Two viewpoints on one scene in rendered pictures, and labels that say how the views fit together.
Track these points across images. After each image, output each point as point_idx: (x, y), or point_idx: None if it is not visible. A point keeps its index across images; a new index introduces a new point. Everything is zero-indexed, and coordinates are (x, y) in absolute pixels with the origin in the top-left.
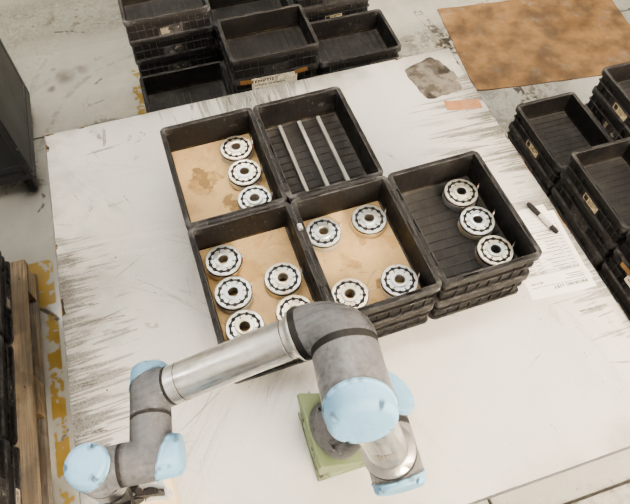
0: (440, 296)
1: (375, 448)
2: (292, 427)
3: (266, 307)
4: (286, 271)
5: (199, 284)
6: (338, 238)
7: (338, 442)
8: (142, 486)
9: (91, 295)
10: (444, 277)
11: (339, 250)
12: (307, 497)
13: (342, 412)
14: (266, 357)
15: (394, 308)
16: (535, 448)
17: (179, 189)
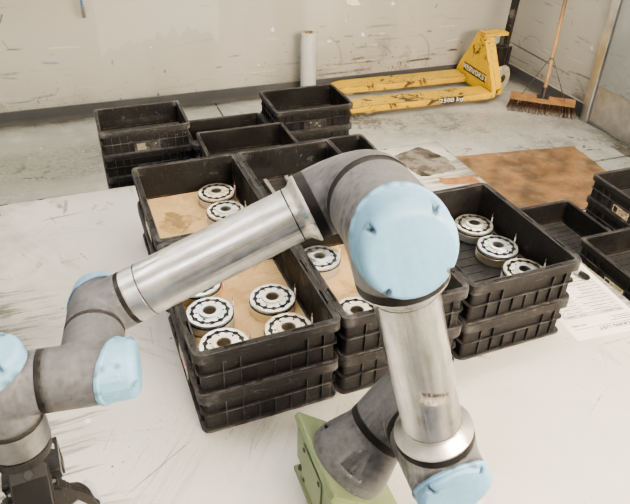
0: (468, 316)
1: (421, 368)
2: (286, 485)
3: (251, 331)
4: (276, 290)
5: (165, 332)
6: (337, 262)
7: (356, 465)
8: None
9: (25, 345)
10: (471, 281)
11: (339, 278)
12: None
13: (381, 216)
14: (265, 225)
15: None
16: (626, 501)
17: (149, 212)
